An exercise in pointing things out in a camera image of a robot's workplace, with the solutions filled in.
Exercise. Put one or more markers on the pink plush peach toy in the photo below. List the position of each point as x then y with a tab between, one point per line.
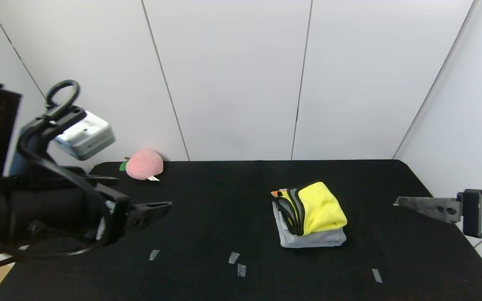
144	164

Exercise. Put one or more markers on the black fabric table cover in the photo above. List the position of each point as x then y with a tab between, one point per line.
224	188

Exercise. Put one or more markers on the yellow microfibre towel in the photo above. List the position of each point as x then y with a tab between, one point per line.
322	207

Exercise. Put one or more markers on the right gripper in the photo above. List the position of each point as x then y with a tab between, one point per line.
477	213

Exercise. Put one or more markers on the grey towel with orange stripes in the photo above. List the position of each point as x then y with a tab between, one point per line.
316	241

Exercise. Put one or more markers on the clear tape piece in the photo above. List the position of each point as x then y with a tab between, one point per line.
233	258
377	276
153	255
241	270

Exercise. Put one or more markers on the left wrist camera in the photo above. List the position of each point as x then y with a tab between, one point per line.
86	136

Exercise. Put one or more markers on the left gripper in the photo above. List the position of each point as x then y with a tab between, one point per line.
113	217

